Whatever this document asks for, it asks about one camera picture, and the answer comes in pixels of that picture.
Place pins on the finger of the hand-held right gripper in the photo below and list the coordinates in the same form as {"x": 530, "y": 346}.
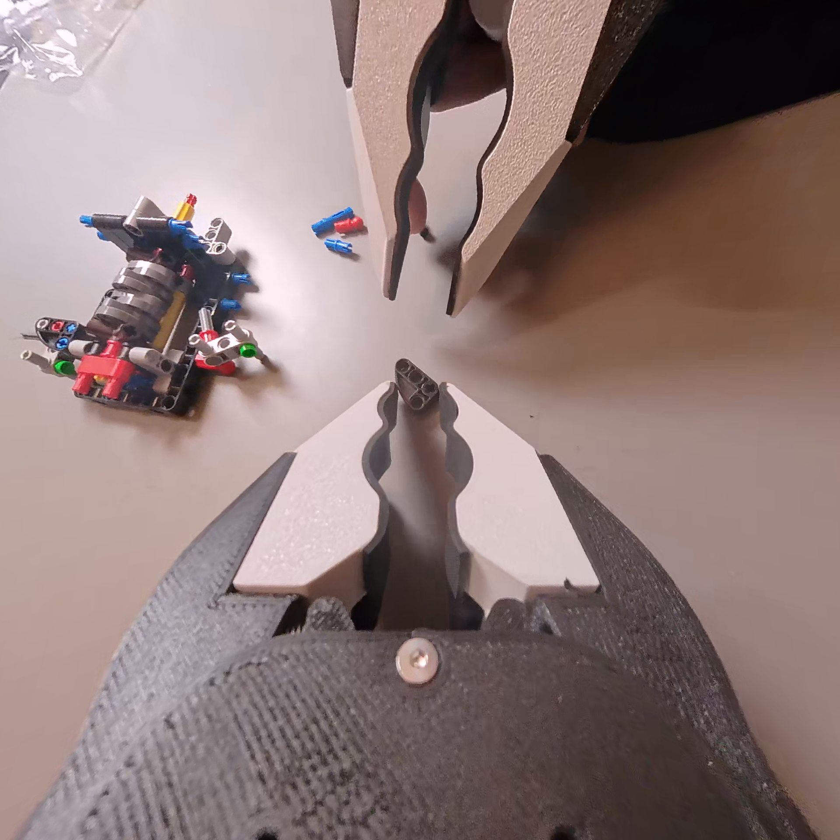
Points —
{"x": 544, "y": 85}
{"x": 387, "y": 98}

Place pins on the person's right hand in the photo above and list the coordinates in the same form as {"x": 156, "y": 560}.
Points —
{"x": 472, "y": 72}

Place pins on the long blue lego pin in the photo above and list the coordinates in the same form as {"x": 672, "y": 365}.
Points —
{"x": 331, "y": 222}

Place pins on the clear plastic bag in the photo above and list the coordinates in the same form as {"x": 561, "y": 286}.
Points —
{"x": 46, "y": 39}

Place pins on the lego chassis assembly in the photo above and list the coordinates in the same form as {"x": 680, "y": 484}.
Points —
{"x": 102, "y": 371}

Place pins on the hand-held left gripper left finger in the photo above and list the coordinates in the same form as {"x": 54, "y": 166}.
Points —
{"x": 308, "y": 518}

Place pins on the dark grey triangular lego liftarm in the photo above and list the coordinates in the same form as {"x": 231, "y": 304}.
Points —
{"x": 415, "y": 387}

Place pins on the short blue lego pin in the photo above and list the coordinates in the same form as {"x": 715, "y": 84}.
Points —
{"x": 338, "y": 245}

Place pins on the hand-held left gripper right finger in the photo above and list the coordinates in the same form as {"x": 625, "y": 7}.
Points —
{"x": 518, "y": 518}

